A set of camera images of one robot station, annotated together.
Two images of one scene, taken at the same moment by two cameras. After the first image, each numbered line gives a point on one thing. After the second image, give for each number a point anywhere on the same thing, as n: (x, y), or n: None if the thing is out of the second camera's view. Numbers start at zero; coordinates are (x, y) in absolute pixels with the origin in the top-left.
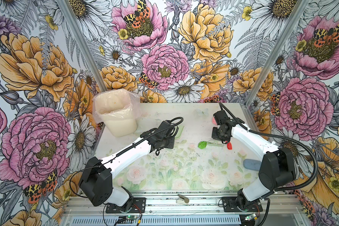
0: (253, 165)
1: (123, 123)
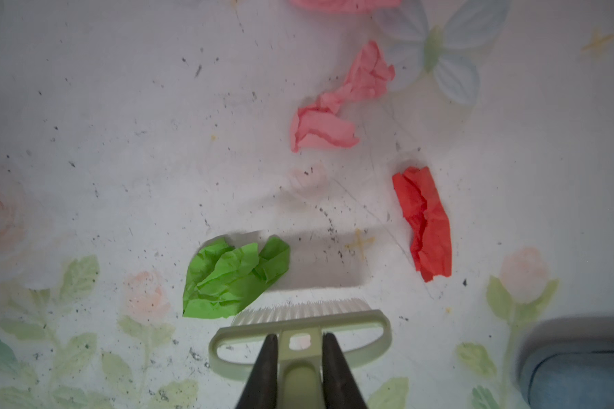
0: (583, 362)
1: None
